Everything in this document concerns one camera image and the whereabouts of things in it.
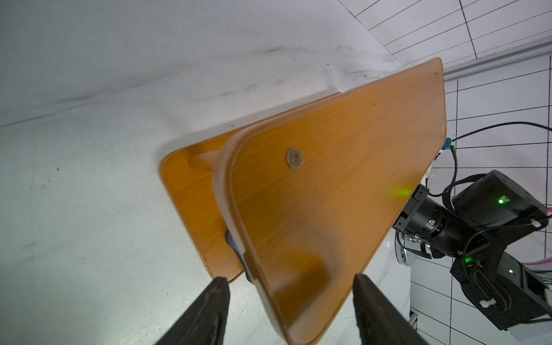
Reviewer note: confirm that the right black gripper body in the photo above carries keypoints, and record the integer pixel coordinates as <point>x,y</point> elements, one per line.
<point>433,224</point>

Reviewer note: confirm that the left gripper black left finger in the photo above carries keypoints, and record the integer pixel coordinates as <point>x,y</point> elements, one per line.
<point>204,322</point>

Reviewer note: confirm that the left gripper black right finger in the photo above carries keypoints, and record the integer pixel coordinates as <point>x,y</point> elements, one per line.
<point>378,321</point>

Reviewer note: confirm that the blue bottom eraser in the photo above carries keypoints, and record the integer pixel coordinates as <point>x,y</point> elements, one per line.
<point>230,241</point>

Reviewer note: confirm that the orange two-tier shelf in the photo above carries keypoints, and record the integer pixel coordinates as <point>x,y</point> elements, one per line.
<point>309,194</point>

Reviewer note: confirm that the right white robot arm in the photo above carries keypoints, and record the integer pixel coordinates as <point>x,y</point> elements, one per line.
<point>475,228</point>

